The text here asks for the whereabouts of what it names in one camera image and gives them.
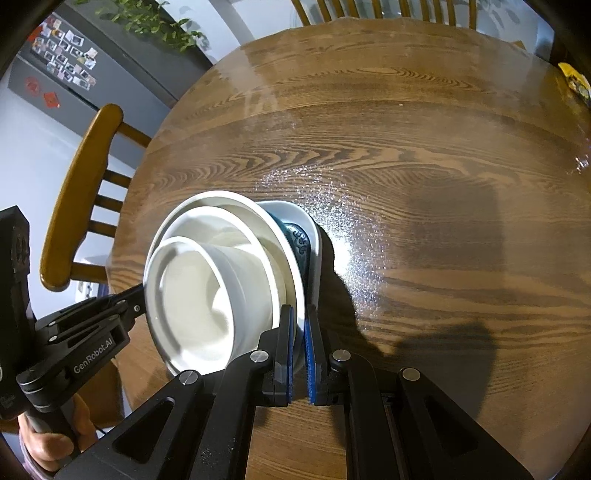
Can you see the wooden dining chair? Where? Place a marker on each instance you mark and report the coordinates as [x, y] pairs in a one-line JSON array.
[[304, 11], [78, 184], [461, 14]]

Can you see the blue patterned square plate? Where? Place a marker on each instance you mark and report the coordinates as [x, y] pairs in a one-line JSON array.
[[316, 258]]

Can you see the small white bowl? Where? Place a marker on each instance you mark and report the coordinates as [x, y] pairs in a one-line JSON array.
[[249, 240]]

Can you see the person's left hand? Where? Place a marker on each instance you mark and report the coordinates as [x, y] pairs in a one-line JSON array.
[[46, 450]]

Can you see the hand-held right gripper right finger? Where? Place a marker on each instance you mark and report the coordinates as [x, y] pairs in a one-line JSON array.
[[313, 355]]

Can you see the yellow snack packet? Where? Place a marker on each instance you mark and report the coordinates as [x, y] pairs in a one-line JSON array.
[[575, 81]]

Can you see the red paper decoration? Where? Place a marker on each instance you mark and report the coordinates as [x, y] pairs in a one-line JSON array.
[[33, 85], [52, 99]]

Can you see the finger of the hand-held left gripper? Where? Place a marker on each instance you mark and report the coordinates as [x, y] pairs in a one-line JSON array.
[[127, 302]]

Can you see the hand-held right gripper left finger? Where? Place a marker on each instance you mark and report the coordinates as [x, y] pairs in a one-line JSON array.
[[288, 355]]

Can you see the trailing green vine plant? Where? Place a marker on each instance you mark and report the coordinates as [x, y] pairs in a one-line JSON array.
[[152, 23]]

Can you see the white straight-sided cup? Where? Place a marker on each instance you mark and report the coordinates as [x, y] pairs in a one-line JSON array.
[[184, 295]]

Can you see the cluster of fridge photos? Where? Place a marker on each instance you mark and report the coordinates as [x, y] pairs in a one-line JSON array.
[[64, 50]]

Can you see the large white bowl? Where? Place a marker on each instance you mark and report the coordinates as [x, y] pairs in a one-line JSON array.
[[226, 197]]

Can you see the grey refrigerator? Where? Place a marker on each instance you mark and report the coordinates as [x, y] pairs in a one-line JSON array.
[[129, 83]]

